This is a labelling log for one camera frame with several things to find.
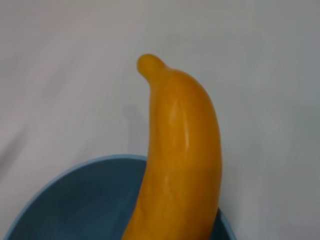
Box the yellow banana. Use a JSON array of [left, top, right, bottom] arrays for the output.
[[122, 53, 223, 240]]

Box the blue bowl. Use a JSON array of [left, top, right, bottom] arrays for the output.
[[0, 154, 237, 240]]

